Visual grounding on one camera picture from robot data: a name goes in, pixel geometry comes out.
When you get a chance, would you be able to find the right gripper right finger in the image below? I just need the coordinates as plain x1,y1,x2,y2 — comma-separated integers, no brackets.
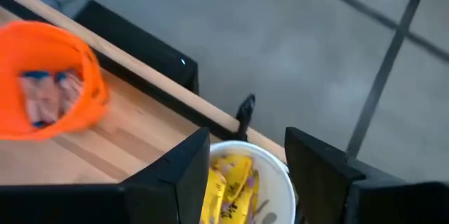
283,126,449,224

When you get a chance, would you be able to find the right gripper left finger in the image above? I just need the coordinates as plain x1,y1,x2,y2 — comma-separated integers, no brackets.
0,127,211,224

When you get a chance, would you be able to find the yellow Sour Patch packet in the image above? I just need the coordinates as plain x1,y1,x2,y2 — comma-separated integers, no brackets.
199,167,227,224
220,171,261,224
213,153,254,197

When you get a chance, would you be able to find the blue silver candy bar packet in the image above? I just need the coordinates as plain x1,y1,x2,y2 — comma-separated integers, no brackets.
52,70,85,118
19,70,59,129

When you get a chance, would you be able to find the white plastic bucket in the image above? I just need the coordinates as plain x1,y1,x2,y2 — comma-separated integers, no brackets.
208,140,299,224

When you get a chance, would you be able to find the black table edge clamp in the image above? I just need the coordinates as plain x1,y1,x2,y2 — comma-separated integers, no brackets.
234,93,256,141

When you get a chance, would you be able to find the black box with indicator light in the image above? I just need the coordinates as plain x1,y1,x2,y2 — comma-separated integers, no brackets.
72,0,200,95

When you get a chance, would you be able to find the orange pumpkin bucket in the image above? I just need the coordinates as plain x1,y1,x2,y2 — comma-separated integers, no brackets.
0,20,109,141

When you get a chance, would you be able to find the black aluminium table frame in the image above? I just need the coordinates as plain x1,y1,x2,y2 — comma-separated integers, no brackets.
0,0,246,143

